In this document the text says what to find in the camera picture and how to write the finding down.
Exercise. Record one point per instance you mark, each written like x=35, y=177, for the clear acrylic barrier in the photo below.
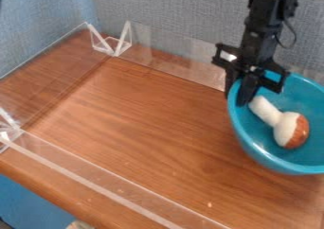
x=174, y=54
x=24, y=42
x=157, y=208

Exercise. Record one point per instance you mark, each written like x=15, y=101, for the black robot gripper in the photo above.
x=249, y=62

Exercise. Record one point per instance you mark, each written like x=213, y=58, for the blue plastic bowl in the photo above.
x=302, y=97

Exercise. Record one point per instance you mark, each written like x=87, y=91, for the white brown toy mushroom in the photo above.
x=291, y=125

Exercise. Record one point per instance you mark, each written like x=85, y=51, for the clear acrylic left bracket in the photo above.
x=10, y=129

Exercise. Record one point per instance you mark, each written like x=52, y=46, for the clear acrylic left barrier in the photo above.
x=24, y=42

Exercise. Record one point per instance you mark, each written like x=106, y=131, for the clear acrylic back barrier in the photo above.
x=174, y=54

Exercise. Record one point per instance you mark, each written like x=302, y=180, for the clear acrylic front barrier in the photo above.
x=157, y=208

